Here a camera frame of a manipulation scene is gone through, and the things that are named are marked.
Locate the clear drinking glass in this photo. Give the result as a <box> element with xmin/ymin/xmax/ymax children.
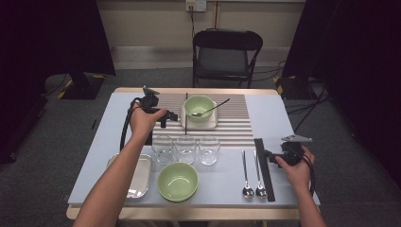
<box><xmin>198</xmin><ymin>135</ymin><xmax>221</xmax><ymax>166</ymax></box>
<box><xmin>150</xmin><ymin>135</ymin><xmax>175</xmax><ymax>165</ymax></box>
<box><xmin>174</xmin><ymin>134</ymin><xmax>198</xmax><ymax>165</ymax></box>

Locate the dark low block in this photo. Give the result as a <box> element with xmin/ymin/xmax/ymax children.
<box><xmin>0</xmin><ymin>94</ymin><xmax>49</xmax><ymax>165</ymax></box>

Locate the white square plate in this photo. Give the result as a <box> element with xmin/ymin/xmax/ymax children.
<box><xmin>107</xmin><ymin>152</ymin><xmax>153</xmax><ymax>200</ymax></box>
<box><xmin>180</xmin><ymin>100</ymin><xmax>218</xmax><ymax>131</ymax></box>

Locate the right hand-held gripper black cable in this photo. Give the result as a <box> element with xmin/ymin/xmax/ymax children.
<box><xmin>302</xmin><ymin>152</ymin><xmax>317</xmax><ymax>198</ymax></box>

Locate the row of black chopsticks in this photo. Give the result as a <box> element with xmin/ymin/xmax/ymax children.
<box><xmin>253</xmin><ymin>137</ymin><xmax>276</xmax><ymax>203</ymax></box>

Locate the person's right hand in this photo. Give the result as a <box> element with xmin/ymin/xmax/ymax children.
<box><xmin>274</xmin><ymin>146</ymin><xmax>316</xmax><ymax>191</ymax></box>

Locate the hand-held gripper black cable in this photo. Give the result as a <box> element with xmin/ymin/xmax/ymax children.
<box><xmin>118</xmin><ymin>96</ymin><xmax>144</xmax><ymax>152</ymax></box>
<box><xmin>302</xmin><ymin>152</ymin><xmax>317</xmax><ymax>198</ymax></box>

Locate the black stand base hazard tape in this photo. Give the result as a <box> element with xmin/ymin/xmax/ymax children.
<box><xmin>273</xmin><ymin>75</ymin><xmax>318</xmax><ymax>101</ymax></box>
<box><xmin>57</xmin><ymin>71</ymin><xmax>106</xmax><ymax>101</ymax></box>

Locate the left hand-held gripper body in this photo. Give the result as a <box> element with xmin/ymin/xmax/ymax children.
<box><xmin>137</xmin><ymin>85</ymin><xmax>168</xmax><ymax>121</ymax></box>

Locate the left hand-held gripper black cable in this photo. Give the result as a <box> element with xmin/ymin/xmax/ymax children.
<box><xmin>118</xmin><ymin>96</ymin><xmax>144</xmax><ymax>152</ymax></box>

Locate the person's left hand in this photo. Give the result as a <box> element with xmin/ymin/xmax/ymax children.
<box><xmin>129</xmin><ymin>102</ymin><xmax>168</xmax><ymax>144</ymax></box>

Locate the black folding chair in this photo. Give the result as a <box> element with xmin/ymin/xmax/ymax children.
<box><xmin>192</xmin><ymin>27</ymin><xmax>264</xmax><ymax>89</ymax></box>

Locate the striped woven placemat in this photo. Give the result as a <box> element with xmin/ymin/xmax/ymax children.
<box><xmin>135</xmin><ymin>92</ymin><xmax>255</xmax><ymax>148</ymax></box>

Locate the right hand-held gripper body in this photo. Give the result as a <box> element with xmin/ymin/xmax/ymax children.
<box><xmin>279</xmin><ymin>133</ymin><xmax>314</xmax><ymax>167</ymax></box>

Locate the black plugged wall cable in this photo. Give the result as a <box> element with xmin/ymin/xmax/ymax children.
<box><xmin>188</xmin><ymin>5</ymin><xmax>197</xmax><ymax>41</ymax></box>

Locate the green bowl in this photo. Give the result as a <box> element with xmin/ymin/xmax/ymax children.
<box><xmin>156</xmin><ymin>162</ymin><xmax>200</xmax><ymax>201</ymax></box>
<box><xmin>160</xmin><ymin>193</ymin><xmax>197</xmax><ymax>204</ymax></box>
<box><xmin>183</xmin><ymin>95</ymin><xmax>217</xmax><ymax>124</ymax></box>

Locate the black floor cable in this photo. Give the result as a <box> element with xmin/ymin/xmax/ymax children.
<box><xmin>252</xmin><ymin>60</ymin><xmax>287</xmax><ymax>83</ymax></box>
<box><xmin>285</xmin><ymin>79</ymin><xmax>330</xmax><ymax>133</ymax></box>
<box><xmin>41</xmin><ymin>74</ymin><xmax>69</xmax><ymax>97</ymax></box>

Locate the metal spoon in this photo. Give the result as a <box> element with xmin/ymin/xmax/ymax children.
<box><xmin>191</xmin><ymin>97</ymin><xmax>231</xmax><ymax>117</ymax></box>
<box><xmin>240</xmin><ymin>149</ymin><xmax>255</xmax><ymax>200</ymax></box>
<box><xmin>253</xmin><ymin>149</ymin><xmax>269</xmax><ymax>200</ymax></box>

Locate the white wall socket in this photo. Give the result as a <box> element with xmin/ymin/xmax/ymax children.
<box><xmin>184</xmin><ymin>0</ymin><xmax>207</xmax><ymax>13</ymax></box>

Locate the slim black chopstick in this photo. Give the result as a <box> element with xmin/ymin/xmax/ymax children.
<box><xmin>184</xmin><ymin>92</ymin><xmax>189</xmax><ymax>136</ymax></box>

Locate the black curtain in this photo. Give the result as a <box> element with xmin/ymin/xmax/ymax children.
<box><xmin>0</xmin><ymin>0</ymin><xmax>116</xmax><ymax>96</ymax></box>
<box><xmin>281</xmin><ymin>0</ymin><xmax>401</xmax><ymax>190</ymax></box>

